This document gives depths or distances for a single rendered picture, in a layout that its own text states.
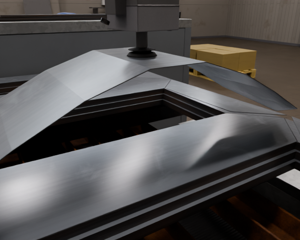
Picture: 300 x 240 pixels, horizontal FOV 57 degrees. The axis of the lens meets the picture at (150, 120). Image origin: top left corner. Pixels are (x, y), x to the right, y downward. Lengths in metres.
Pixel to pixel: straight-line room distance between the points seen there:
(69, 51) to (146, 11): 0.88
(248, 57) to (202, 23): 7.45
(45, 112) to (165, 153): 0.24
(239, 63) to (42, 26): 4.04
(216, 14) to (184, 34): 11.25
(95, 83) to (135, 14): 0.10
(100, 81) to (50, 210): 0.17
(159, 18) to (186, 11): 11.52
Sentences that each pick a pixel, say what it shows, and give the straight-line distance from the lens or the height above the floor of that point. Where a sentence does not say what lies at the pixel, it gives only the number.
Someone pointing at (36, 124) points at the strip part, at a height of 0.98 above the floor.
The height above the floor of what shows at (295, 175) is 0.68.
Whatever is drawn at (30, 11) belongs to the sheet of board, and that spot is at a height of 1.07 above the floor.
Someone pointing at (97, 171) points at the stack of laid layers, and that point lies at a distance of 0.44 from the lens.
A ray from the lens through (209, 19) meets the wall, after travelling 12.50.
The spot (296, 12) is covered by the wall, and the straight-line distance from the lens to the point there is 10.64.
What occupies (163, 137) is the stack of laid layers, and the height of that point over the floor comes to 0.86.
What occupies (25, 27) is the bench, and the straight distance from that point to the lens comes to 1.17.
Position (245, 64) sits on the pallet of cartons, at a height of 0.25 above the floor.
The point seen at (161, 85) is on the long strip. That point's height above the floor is 0.86.
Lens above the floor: 1.09
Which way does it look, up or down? 22 degrees down
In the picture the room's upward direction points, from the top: straight up
